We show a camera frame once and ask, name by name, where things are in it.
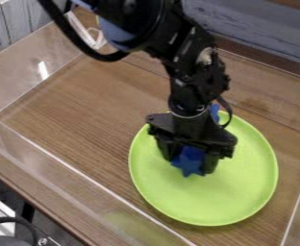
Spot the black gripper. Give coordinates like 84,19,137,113
146,109,237,175

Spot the clear acrylic enclosure wall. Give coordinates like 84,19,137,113
0,25,300,246

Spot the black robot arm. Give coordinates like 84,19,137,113
37,0,237,177

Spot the blue star-shaped block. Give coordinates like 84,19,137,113
171,104,219,177

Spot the clear acrylic corner bracket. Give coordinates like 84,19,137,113
66,12,108,50

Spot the black cable lower left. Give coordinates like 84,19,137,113
0,216,40,246

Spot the green round plate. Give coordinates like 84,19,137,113
128,116,280,227

